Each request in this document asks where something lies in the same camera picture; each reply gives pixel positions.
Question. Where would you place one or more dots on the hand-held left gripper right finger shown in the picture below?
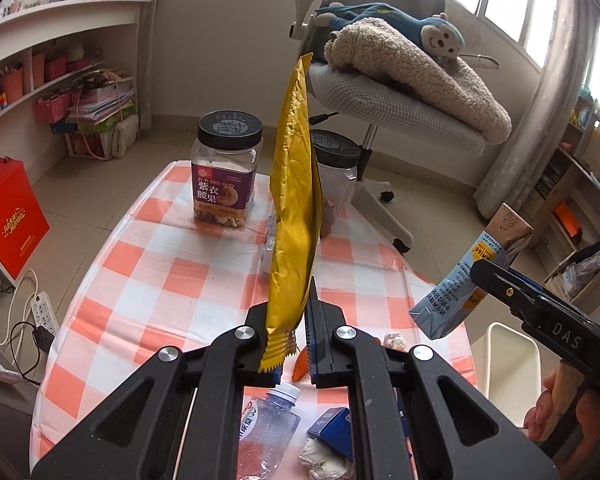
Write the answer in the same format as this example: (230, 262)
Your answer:
(312, 332)

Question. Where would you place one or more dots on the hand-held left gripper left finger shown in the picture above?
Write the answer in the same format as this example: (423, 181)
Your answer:
(256, 321)

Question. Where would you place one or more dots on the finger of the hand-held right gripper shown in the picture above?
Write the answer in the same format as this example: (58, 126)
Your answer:
(505, 287)

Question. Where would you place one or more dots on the blue brown snack packet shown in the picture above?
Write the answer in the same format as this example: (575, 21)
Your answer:
(455, 290)

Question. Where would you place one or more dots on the white trash bin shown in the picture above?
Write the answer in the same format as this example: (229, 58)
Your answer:
(510, 380)

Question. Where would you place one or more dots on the blue cardboard box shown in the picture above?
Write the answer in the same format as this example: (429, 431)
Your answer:
(337, 430)

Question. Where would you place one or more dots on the clear plastic bottle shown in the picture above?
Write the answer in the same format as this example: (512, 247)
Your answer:
(270, 425)

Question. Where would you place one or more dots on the gold foil snack wrapper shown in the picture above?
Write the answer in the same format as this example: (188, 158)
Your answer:
(292, 210)

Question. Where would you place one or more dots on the white tissue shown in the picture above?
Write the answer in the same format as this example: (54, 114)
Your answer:
(320, 459)

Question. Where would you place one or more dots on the person's right hand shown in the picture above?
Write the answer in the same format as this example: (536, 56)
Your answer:
(552, 402)

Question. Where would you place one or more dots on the clear plastic wrapper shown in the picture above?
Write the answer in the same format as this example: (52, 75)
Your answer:
(270, 245)

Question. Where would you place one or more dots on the wooden shelving unit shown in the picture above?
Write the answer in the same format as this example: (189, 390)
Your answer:
(570, 185)

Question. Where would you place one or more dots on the purple label nut jar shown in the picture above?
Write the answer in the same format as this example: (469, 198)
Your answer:
(225, 175)

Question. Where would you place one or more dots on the clear jar with black lid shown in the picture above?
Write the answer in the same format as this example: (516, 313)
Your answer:
(337, 180)

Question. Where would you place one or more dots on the grey curtain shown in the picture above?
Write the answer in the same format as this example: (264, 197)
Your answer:
(530, 135)

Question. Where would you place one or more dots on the white power strip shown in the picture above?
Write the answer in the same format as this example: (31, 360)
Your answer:
(44, 310)

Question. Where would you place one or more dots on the grey office chair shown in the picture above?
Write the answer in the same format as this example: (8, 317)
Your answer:
(375, 105)

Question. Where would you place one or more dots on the beige fleece blanket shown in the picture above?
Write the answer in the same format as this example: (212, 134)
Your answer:
(430, 75)

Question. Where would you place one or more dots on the white fluffy bag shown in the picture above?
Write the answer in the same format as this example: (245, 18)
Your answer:
(126, 136)

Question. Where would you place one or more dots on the blue monkey plush toy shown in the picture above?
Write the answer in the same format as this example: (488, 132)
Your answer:
(440, 35)

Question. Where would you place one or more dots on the stack of papers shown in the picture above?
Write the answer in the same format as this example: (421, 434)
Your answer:
(102, 105)

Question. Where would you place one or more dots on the red gift box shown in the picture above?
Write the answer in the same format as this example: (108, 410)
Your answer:
(10, 220)

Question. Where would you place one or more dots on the pink storage basket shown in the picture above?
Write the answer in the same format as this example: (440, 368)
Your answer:
(54, 108)
(56, 67)

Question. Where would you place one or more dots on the pink pen cup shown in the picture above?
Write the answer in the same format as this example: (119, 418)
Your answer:
(12, 86)

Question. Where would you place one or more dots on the white bookshelf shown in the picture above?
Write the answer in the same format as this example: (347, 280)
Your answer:
(80, 15)

